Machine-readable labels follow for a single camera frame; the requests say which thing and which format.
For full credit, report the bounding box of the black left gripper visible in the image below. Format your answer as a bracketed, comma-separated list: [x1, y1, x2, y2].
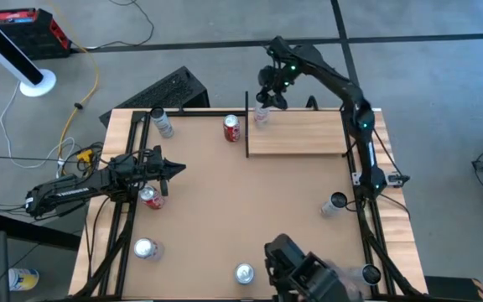
[143, 145, 187, 197]

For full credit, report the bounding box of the white slim can red band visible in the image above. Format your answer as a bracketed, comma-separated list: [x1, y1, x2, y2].
[319, 191, 349, 218]

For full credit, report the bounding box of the white slim can red print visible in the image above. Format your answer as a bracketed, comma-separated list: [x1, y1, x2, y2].
[252, 102, 271, 126]

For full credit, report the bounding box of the white Celsius Arctic Vibe can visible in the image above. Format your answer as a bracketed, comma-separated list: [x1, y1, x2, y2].
[148, 107, 175, 139]
[341, 263, 383, 287]

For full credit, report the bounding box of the black floor beam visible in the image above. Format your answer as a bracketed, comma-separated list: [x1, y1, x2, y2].
[0, 211, 81, 252]

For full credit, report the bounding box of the black floor cable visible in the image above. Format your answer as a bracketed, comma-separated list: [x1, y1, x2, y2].
[84, 0, 155, 51]

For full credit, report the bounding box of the black box with hazard stripes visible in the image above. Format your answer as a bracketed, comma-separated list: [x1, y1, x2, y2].
[423, 274, 483, 302]

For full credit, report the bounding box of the black aluminium table frame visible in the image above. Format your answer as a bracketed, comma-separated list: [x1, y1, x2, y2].
[73, 107, 427, 302]

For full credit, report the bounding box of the yellow plug connector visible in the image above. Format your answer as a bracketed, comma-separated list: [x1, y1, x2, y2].
[75, 148, 96, 163]

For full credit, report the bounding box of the red Coca-Cola can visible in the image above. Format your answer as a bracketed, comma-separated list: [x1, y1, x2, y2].
[138, 185, 167, 211]
[222, 113, 242, 143]

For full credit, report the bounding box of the white tower with dark panel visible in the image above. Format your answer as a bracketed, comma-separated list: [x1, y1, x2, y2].
[0, 3, 57, 98]

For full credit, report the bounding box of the silver Diet Coke can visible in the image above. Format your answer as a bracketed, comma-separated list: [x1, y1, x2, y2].
[233, 262, 256, 286]
[132, 237, 165, 262]

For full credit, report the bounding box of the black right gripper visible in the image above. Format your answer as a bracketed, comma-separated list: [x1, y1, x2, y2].
[256, 62, 295, 111]

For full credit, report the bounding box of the yellow cable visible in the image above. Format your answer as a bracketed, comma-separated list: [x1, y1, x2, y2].
[46, 0, 101, 163]

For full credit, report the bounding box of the black boxy object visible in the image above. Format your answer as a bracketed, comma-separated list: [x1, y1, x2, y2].
[263, 232, 364, 302]

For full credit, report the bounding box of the white floor cable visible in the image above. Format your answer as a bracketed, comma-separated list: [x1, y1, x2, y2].
[0, 81, 75, 169]

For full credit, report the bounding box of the black and red crate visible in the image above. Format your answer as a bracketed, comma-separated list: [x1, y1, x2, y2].
[0, 8, 73, 60]

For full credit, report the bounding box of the wooden shelf with black frame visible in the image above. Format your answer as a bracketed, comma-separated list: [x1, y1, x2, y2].
[244, 91, 350, 159]

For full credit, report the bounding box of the yellow and white cup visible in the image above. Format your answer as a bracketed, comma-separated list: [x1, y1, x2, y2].
[8, 268, 40, 292]

